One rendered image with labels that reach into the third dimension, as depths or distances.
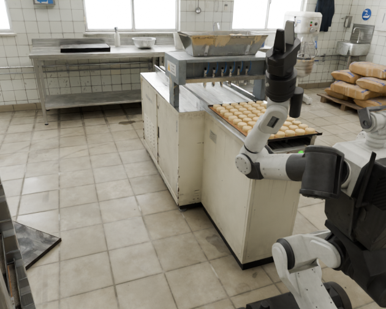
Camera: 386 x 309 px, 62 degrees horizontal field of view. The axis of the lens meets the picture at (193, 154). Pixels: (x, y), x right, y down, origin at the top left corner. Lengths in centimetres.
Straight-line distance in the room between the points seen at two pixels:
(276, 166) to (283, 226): 99
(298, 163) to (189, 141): 132
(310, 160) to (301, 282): 74
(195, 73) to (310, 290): 145
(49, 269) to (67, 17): 359
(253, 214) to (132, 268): 83
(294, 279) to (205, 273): 67
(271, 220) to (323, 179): 100
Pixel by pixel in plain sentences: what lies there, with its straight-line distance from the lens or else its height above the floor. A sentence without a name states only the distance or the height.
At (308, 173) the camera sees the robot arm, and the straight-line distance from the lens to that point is 99.
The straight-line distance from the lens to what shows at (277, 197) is 186.
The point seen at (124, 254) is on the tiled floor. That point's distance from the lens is 225.
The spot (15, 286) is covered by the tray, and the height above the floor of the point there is 95.
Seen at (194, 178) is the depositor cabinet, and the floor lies 31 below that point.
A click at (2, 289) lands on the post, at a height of 129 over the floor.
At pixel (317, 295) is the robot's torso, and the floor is 38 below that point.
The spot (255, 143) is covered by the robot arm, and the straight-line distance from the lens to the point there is 112.
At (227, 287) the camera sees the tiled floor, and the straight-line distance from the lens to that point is 205.
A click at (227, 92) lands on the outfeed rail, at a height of 87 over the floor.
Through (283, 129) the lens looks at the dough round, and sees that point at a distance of 174.
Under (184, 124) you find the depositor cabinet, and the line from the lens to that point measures 219.
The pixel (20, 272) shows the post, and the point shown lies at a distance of 94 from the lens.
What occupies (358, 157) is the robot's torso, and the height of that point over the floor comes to 111.
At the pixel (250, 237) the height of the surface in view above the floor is 29.
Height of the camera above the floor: 152
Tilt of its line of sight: 26 degrees down
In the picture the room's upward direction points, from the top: 2 degrees clockwise
